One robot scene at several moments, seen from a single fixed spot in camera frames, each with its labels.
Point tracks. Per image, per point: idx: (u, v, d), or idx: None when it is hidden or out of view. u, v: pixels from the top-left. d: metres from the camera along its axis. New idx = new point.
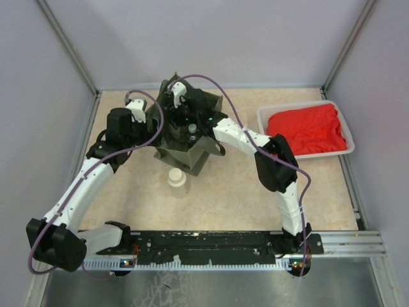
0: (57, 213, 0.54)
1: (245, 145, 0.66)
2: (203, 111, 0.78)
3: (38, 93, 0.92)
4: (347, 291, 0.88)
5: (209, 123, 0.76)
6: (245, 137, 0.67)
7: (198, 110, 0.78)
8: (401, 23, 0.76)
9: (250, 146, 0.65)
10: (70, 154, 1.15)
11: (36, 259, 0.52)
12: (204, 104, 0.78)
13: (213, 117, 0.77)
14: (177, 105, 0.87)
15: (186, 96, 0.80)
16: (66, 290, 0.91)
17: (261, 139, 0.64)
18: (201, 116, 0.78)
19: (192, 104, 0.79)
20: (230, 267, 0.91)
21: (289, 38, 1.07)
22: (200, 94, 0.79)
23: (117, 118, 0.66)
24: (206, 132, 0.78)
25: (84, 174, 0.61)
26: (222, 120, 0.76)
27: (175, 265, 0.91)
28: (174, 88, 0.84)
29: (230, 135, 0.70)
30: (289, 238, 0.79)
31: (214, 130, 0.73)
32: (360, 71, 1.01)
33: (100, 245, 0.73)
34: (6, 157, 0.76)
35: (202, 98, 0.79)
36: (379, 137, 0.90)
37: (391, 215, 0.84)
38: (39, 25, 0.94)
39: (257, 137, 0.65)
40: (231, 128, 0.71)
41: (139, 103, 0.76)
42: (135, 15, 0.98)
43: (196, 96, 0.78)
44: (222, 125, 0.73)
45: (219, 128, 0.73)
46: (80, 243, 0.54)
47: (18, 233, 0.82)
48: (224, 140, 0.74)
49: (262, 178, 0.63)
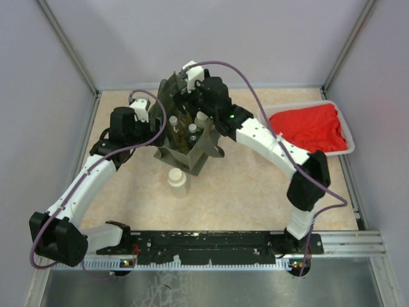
0: (61, 208, 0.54)
1: (278, 158, 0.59)
2: (223, 107, 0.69)
3: (38, 93, 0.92)
4: (347, 291, 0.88)
5: (230, 121, 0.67)
6: (278, 148, 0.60)
7: (217, 105, 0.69)
8: (401, 22, 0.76)
9: (285, 160, 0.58)
10: (70, 154, 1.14)
11: (38, 254, 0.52)
12: (224, 97, 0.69)
13: (236, 114, 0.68)
14: (191, 89, 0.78)
15: (204, 87, 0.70)
16: (66, 290, 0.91)
17: (300, 154, 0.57)
18: (221, 112, 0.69)
19: (211, 96, 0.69)
20: (230, 267, 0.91)
21: (289, 38, 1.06)
22: (221, 86, 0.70)
23: (121, 116, 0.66)
24: (225, 130, 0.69)
25: (87, 170, 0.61)
26: (247, 121, 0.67)
27: (175, 265, 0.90)
28: (190, 73, 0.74)
29: (259, 142, 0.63)
30: (289, 238, 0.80)
31: (238, 132, 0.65)
32: (360, 71, 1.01)
33: (100, 244, 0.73)
34: (6, 157, 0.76)
35: (224, 91, 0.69)
36: (380, 137, 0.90)
37: (391, 215, 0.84)
38: (39, 25, 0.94)
39: (293, 149, 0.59)
40: (261, 133, 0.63)
41: (142, 103, 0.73)
42: (135, 15, 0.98)
43: (216, 87, 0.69)
44: (248, 128, 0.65)
45: (245, 132, 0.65)
46: (83, 238, 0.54)
47: (18, 233, 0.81)
48: (248, 144, 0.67)
49: (291, 194, 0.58)
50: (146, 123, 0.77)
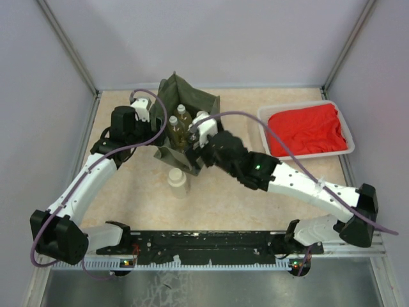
0: (61, 206, 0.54)
1: (326, 203, 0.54)
2: (244, 160, 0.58)
3: (38, 93, 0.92)
4: (347, 291, 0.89)
5: (258, 173, 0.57)
6: (324, 193, 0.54)
7: (237, 160, 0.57)
8: (401, 22, 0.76)
9: (337, 206, 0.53)
10: (70, 154, 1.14)
11: (39, 252, 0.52)
12: (241, 151, 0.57)
13: (261, 164, 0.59)
14: (203, 142, 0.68)
15: (218, 146, 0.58)
16: (66, 290, 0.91)
17: (349, 194, 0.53)
18: (241, 166, 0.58)
19: (226, 153, 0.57)
20: (230, 267, 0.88)
21: (289, 38, 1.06)
22: (234, 139, 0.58)
23: (121, 115, 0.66)
24: (254, 183, 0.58)
25: (89, 169, 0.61)
26: (276, 168, 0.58)
27: (175, 265, 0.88)
28: (202, 126, 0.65)
29: (299, 191, 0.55)
30: (291, 244, 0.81)
31: (272, 184, 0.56)
32: (360, 71, 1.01)
33: (99, 244, 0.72)
34: (6, 157, 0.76)
35: (239, 144, 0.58)
36: (381, 137, 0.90)
37: (392, 215, 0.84)
38: (40, 25, 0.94)
39: (339, 190, 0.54)
40: (299, 181, 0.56)
41: (143, 103, 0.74)
42: (135, 15, 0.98)
43: (229, 143, 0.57)
44: (282, 178, 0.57)
45: (280, 182, 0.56)
46: (83, 236, 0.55)
47: (18, 233, 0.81)
48: (283, 193, 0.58)
49: (346, 236, 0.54)
50: (146, 122, 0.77)
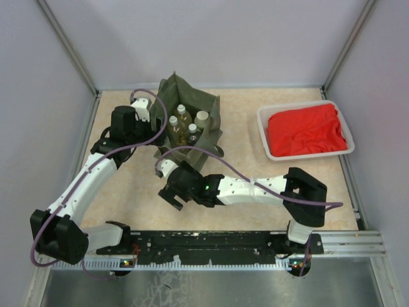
0: (61, 205, 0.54)
1: (263, 196, 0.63)
2: (196, 185, 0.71)
3: (38, 93, 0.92)
4: (347, 291, 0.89)
5: (208, 193, 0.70)
6: (258, 188, 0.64)
7: (189, 187, 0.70)
8: (401, 23, 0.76)
9: (270, 196, 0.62)
10: (70, 154, 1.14)
11: (38, 251, 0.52)
12: (190, 179, 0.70)
13: (209, 183, 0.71)
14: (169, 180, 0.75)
15: (170, 181, 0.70)
16: (66, 290, 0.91)
17: (278, 181, 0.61)
18: (195, 190, 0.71)
19: (179, 186, 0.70)
20: (230, 267, 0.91)
21: (289, 38, 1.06)
22: (180, 171, 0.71)
23: (121, 114, 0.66)
24: (209, 202, 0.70)
25: (89, 168, 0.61)
26: (220, 182, 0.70)
27: (175, 265, 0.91)
28: (163, 167, 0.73)
29: (239, 194, 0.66)
30: (293, 245, 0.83)
31: (220, 196, 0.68)
32: (360, 71, 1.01)
33: (99, 243, 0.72)
34: (6, 157, 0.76)
35: (186, 174, 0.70)
36: (380, 137, 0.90)
37: (392, 215, 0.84)
38: (40, 25, 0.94)
39: (270, 182, 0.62)
40: (238, 186, 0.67)
41: (144, 103, 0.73)
42: (135, 15, 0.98)
43: (178, 176, 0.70)
44: (225, 188, 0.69)
45: (224, 193, 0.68)
46: (83, 236, 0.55)
47: (19, 233, 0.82)
48: (233, 201, 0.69)
49: (300, 221, 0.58)
50: (146, 122, 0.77)
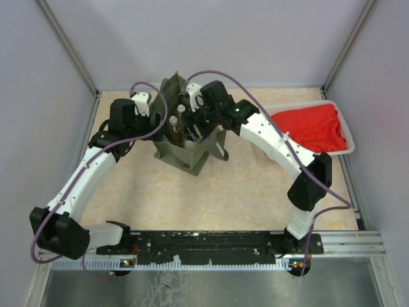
0: (60, 202, 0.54)
1: (284, 158, 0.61)
2: (227, 103, 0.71)
3: (38, 93, 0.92)
4: (348, 291, 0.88)
5: (235, 115, 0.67)
6: (285, 148, 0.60)
7: (218, 101, 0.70)
8: (401, 23, 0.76)
9: (290, 160, 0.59)
10: (70, 153, 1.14)
11: (41, 247, 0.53)
12: (221, 93, 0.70)
13: (240, 108, 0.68)
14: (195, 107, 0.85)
15: (202, 89, 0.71)
16: (65, 290, 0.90)
17: (305, 154, 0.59)
18: (222, 107, 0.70)
19: (208, 96, 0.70)
20: (230, 267, 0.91)
21: (289, 36, 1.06)
22: (216, 82, 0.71)
23: (121, 107, 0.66)
24: (229, 123, 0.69)
25: (86, 163, 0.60)
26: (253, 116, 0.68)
27: (175, 265, 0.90)
28: (190, 87, 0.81)
29: (264, 139, 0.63)
30: (289, 238, 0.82)
31: (244, 127, 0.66)
32: (360, 70, 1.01)
33: (100, 242, 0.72)
34: (6, 157, 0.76)
35: (220, 87, 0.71)
36: (379, 135, 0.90)
37: (391, 215, 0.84)
38: (39, 24, 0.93)
39: (299, 149, 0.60)
40: (267, 131, 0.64)
41: (144, 96, 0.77)
42: (135, 15, 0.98)
43: (211, 85, 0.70)
44: (255, 124, 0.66)
45: (250, 127, 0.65)
46: (85, 232, 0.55)
47: (18, 233, 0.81)
48: (252, 139, 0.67)
49: (292, 196, 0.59)
50: (146, 117, 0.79)
